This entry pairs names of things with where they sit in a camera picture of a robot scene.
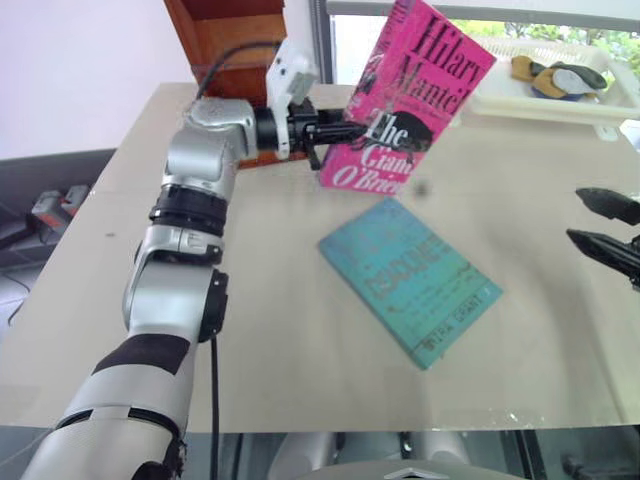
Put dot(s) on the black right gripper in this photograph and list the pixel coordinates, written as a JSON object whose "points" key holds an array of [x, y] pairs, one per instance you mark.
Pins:
{"points": [[634, 265]]}

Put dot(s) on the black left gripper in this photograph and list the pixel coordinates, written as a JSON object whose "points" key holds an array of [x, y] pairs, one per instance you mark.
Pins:
{"points": [[300, 131]]}

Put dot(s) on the pink Hilary Mantel paperback book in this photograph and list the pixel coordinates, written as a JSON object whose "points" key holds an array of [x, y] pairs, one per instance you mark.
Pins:
{"points": [[415, 90]]}

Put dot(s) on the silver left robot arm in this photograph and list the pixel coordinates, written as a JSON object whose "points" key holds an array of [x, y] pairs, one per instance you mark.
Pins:
{"points": [[200, 150]]}

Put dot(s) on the wooden bookshelf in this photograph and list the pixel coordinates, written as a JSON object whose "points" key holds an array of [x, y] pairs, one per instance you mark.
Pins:
{"points": [[225, 45]]}

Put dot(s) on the teal paperback book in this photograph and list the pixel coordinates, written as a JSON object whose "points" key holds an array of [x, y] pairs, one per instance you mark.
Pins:
{"points": [[410, 280]]}

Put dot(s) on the white plastic tray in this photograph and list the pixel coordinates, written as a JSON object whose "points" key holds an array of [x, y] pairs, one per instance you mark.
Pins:
{"points": [[510, 95]]}

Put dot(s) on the yellow work glove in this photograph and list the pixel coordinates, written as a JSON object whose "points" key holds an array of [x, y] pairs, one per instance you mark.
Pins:
{"points": [[525, 67]]}

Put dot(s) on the red and grey power tool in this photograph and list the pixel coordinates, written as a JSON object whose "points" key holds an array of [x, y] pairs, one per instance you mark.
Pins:
{"points": [[57, 210]]}

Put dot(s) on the dark grey bench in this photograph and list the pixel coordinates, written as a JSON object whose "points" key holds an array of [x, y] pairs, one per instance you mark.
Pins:
{"points": [[30, 175]]}

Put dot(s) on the grey robot torso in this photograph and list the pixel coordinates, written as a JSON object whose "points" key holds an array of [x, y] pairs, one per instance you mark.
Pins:
{"points": [[395, 457]]}

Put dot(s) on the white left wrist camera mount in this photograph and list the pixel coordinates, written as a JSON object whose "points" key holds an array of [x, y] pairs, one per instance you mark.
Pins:
{"points": [[289, 70]]}

